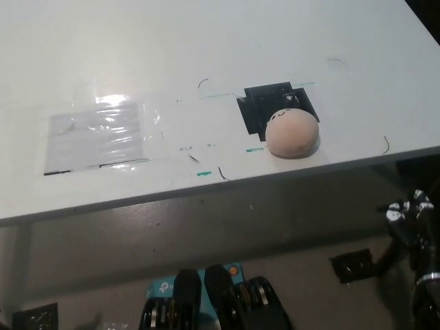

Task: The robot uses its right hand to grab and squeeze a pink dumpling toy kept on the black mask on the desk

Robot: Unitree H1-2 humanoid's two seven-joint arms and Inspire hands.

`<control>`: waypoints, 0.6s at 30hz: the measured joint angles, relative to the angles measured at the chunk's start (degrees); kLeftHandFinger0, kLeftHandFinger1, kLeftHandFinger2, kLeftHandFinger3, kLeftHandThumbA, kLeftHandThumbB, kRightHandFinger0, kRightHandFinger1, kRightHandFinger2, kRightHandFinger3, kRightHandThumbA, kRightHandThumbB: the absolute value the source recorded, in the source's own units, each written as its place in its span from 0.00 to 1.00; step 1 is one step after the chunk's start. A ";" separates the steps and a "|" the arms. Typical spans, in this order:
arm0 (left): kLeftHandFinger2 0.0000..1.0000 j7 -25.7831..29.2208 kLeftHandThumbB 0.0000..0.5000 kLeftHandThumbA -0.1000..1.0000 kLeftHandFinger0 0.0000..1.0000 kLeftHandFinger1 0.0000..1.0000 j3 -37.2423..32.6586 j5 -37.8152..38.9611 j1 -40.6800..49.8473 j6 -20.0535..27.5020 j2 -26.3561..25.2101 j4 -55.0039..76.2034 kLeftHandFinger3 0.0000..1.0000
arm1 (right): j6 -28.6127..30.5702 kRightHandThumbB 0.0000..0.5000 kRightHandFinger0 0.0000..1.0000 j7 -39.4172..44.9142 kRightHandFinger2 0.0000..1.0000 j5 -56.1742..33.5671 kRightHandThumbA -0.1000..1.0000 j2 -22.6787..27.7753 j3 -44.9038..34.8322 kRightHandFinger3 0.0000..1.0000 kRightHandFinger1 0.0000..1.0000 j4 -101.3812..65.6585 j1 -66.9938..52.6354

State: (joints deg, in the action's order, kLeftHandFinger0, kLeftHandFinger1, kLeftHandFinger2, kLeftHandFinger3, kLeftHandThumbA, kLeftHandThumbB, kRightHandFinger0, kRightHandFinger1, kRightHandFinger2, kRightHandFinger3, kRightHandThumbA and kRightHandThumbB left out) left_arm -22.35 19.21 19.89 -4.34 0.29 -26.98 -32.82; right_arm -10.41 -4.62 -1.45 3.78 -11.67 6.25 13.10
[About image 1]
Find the teal router box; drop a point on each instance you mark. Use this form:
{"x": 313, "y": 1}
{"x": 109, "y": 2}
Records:
{"x": 161, "y": 287}

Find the glossy grey sheet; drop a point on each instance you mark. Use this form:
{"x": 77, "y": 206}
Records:
{"x": 93, "y": 141}

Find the black robot body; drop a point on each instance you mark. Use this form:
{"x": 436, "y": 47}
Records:
{"x": 220, "y": 302}

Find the clear plastic film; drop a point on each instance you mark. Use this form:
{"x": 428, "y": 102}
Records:
{"x": 155, "y": 137}

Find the black floor tape mark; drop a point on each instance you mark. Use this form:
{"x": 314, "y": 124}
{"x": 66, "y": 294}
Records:
{"x": 350, "y": 266}
{"x": 34, "y": 318}

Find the pink dumpling toy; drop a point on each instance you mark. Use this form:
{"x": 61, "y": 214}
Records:
{"x": 292, "y": 134}

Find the black square mask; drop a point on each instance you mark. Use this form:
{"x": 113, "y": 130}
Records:
{"x": 257, "y": 110}

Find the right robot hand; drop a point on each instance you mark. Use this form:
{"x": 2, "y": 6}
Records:
{"x": 417, "y": 233}

